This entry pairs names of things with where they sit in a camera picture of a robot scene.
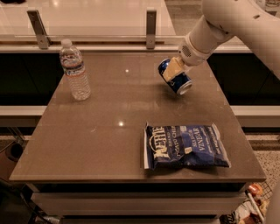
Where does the blue kettle chips bag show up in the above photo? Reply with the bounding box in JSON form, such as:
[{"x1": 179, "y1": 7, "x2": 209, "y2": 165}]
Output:
[{"x1": 144, "y1": 123, "x2": 231, "y2": 170}]

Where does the glass railing panel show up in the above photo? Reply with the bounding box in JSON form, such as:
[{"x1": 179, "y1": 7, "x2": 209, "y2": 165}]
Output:
[{"x1": 0, "y1": 0, "x2": 201, "y2": 43}]

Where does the clear plastic water bottle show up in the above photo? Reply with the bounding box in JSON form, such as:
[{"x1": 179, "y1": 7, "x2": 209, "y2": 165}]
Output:
[{"x1": 59, "y1": 39, "x2": 91, "y2": 101}]

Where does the left metal railing bracket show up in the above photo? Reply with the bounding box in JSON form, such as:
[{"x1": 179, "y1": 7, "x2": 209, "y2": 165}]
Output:
[{"x1": 27, "y1": 10, "x2": 51, "y2": 49}]

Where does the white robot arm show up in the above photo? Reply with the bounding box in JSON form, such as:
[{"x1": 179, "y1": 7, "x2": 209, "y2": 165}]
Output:
[{"x1": 163, "y1": 0, "x2": 280, "y2": 81}]

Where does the metal railing bracket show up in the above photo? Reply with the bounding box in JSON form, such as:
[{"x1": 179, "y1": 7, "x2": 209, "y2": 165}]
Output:
[
  {"x1": 27, "y1": 10, "x2": 51, "y2": 49},
  {"x1": 146, "y1": 10, "x2": 157, "y2": 49}
]

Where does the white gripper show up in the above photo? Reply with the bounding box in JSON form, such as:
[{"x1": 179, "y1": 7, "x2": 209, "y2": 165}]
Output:
[{"x1": 163, "y1": 31, "x2": 212, "y2": 81}]

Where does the blue pepsi can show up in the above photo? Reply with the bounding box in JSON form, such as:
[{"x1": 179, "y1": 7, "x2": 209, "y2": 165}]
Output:
[{"x1": 157, "y1": 59, "x2": 193, "y2": 95}]

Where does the wire basket with snacks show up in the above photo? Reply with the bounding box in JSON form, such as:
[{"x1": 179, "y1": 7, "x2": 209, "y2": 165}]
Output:
[{"x1": 234, "y1": 182, "x2": 272, "y2": 224}]

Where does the middle metal railing bracket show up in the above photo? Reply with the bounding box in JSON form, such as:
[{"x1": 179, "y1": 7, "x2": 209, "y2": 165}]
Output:
[{"x1": 146, "y1": 10, "x2": 157, "y2": 49}]

